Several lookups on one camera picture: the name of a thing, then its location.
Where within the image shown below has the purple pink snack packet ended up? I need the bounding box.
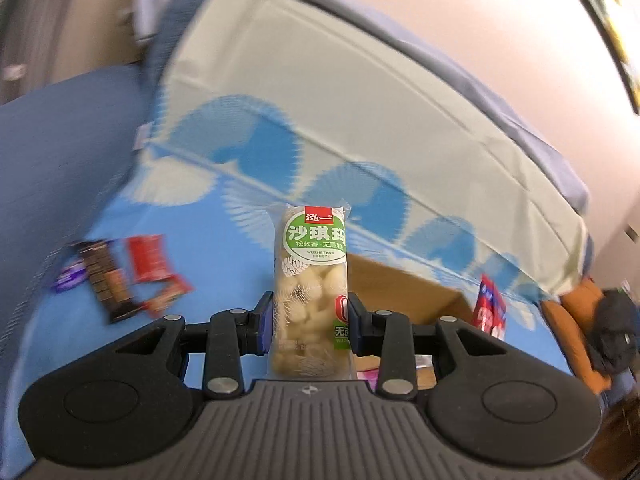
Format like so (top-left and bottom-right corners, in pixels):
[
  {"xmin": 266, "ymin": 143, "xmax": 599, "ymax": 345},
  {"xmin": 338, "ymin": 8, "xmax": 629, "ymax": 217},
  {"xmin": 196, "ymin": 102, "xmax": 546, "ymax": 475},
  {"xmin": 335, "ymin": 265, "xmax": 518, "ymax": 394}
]
[{"xmin": 356, "ymin": 367, "xmax": 381, "ymax": 393}]

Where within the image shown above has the orange-red small snack packet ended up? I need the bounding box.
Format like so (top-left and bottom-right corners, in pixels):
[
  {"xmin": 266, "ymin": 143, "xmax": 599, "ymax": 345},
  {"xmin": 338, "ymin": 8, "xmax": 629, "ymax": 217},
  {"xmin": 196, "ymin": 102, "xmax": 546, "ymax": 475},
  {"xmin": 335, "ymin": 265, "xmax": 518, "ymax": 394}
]
[{"xmin": 135, "ymin": 277, "xmax": 195, "ymax": 317}]

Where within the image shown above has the small red snack packet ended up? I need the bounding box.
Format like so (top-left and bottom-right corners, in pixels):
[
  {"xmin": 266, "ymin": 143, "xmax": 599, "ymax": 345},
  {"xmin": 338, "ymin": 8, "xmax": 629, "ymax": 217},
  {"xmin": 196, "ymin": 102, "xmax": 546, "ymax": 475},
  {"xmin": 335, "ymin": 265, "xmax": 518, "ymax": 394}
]
[{"xmin": 125, "ymin": 235, "xmax": 180, "ymax": 283}]

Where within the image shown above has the long red snack packet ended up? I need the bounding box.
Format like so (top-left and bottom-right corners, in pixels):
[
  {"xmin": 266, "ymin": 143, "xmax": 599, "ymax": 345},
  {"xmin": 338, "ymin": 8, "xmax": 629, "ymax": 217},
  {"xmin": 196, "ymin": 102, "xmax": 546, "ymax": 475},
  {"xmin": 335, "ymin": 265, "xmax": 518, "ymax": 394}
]
[{"xmin": 472, "ymin": 274, "xmax": 508, "ymax": 342}]

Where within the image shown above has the purple wrapped candy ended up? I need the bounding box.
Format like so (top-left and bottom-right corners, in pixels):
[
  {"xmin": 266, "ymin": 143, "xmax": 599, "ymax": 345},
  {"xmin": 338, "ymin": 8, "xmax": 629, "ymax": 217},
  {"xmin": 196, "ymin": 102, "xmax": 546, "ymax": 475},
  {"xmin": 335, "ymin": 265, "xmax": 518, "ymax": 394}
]
[{"xmin": 52, "ymin": 260, "xmax": 90, "ymax": 293}]

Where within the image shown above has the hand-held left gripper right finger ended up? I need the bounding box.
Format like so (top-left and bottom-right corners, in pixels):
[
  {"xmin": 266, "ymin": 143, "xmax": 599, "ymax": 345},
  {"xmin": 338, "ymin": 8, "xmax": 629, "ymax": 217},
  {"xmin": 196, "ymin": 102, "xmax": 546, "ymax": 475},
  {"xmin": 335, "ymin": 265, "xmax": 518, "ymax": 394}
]
[{"xmin": 347, "ymin": 291, "xmax": 522, "ymax": 402}]

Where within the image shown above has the small orange cushion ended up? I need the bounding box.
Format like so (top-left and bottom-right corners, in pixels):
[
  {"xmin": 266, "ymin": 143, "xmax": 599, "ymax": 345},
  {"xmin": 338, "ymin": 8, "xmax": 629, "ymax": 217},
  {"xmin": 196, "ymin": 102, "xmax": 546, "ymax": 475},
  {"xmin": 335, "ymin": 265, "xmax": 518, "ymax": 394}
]
[{"xmin": 559, "ymin": 277, "xmax": 608, "ymax": 326}]

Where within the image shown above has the brown cardboard box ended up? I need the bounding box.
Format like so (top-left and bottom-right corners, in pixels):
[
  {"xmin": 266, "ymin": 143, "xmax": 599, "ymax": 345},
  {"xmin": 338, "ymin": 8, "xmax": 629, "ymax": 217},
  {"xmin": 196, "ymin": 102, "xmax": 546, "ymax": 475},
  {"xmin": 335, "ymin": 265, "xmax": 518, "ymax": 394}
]
[{"xmin": 346, "ymin": 253, "xmax": 482, "ymax": 392}]

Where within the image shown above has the grey curtain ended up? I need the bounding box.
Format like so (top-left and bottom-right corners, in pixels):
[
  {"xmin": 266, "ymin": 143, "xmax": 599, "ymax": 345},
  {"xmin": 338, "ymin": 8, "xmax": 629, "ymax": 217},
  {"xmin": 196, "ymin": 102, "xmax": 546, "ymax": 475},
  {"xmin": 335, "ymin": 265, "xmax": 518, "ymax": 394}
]
[{"xmin": 0, "ymin": 0, "xmax": 146, "ymax": 106}]

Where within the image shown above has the black chocolate bar packet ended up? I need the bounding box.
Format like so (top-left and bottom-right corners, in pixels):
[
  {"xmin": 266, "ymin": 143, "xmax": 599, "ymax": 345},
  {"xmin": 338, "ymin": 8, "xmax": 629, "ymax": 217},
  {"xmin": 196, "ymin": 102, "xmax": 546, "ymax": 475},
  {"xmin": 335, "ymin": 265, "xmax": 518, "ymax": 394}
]
[{"xmin": 70, "ymin": 240, "xmax": 138, "ymax": 325}]

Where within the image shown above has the large orange cushion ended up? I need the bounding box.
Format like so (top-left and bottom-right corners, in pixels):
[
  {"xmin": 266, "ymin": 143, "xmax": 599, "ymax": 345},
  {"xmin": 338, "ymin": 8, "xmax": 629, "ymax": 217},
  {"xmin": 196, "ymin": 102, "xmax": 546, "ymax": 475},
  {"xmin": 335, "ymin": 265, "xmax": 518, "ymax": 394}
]
[{"xmin": 542, "ymin": 300, "xmax": 613, "ymax": 393}]

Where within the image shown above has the dark cloth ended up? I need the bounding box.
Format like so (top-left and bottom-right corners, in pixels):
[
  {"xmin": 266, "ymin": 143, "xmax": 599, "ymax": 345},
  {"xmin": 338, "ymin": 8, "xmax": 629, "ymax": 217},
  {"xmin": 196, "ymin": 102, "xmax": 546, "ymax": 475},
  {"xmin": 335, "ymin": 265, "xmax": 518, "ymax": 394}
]
[{"xmin": 585, "ymin": 287, "xmax": 640, "ymax": 375}]

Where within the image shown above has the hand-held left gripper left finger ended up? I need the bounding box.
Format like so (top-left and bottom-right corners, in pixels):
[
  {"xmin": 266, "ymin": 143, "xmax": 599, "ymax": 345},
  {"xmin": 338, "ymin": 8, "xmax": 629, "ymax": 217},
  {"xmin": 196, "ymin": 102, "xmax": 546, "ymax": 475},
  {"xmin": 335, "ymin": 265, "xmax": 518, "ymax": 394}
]
[{"xmin": 100, "ymin": 291, "xmax": 274, "ymax": 402}]

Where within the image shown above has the blue cream printed sheet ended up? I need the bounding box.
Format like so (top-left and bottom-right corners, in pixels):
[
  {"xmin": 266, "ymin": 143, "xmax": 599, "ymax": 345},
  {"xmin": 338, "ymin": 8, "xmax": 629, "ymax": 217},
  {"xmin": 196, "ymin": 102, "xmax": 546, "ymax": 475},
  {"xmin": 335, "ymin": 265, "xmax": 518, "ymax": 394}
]
[{"xmin": 10, "ymin": 0, "xmax": 596, "ymax": 461}]

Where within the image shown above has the framed wall picture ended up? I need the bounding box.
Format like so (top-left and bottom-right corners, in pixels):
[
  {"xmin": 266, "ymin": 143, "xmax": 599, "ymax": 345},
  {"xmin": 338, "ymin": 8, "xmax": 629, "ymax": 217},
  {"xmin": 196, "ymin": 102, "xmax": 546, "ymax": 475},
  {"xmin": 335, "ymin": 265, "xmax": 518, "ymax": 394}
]
[{"xmin": 555, "ymin": 0, "xmax": 640, "ymax": 116}]

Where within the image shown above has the green white puffed rice packet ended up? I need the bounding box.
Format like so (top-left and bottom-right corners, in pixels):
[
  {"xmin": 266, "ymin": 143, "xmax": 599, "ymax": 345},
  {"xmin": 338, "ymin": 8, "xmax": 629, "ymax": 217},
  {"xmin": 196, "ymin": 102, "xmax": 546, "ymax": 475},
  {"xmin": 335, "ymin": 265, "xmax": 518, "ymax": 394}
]
[{"xmin": 270, "ymin": 201, "xmax": 357, "ymax": 380}]

